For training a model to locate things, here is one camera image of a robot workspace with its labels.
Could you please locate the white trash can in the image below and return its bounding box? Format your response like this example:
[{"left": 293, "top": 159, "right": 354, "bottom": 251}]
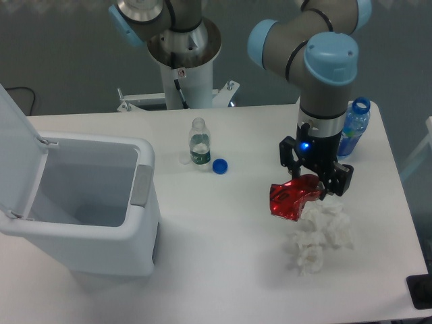
[{"left": 1, "top": 132, "right": 161, "bottom": 277}]

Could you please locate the black cable on floor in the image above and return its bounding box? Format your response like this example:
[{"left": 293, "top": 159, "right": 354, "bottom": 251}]
[{"left": 5, "top": 86, "right": 36, "bottom": 116}]

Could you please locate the crushed red can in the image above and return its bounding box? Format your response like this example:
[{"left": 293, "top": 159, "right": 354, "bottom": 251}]
[{"left": 269, "top": 174, "right": 323, "bottom": 221}]

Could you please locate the white frame at right edge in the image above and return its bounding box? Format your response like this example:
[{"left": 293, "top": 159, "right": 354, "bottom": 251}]
[{"left": 399, "top": 116, "right": 431, "bottom": 182}]

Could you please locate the crumpled white tissue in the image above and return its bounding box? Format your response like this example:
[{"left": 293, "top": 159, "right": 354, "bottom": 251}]
[{"left": 286, "top": 196, "right": 355, "bottom": 276}]

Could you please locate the white trash can lid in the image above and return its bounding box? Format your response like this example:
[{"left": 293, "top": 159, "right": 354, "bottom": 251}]
[{"left": 1, "top": 88, "right": 48, "bottom": 219}]

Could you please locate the blue plastic bottle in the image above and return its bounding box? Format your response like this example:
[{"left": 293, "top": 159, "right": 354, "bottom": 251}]
[{"left": 337, "top": 97, "right": 371, "bottom": 159}]

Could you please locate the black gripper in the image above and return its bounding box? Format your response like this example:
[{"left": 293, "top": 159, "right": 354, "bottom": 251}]
[{"left": 279, "top": 124, "right": 354, "bottom": 200}]

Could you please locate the clear plastic bottle green label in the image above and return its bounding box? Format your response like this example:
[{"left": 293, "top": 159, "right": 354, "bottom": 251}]
[{"left": 188, "top": 117, "right": 211, "bottom": 171}]

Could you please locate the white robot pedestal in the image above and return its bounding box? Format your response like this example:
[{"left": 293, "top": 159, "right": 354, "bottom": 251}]
[{"left": 117, "top": 18, "right": 240, "bottom": 112}]

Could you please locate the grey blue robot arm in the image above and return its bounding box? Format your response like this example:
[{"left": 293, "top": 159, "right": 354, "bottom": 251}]
[{"left": 109, "top": 1, "right": 372, "bottom": 196}]

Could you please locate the blue bottle cap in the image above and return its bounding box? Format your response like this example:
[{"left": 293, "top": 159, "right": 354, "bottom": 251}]
[{"left": 212, "top": 158, "right": 228, "bottom": 175}]

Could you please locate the black device at table edge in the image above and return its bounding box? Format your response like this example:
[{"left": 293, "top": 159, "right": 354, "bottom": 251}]
[{"left": 406, "top": 274, "right": 431, "bottom": 310}]

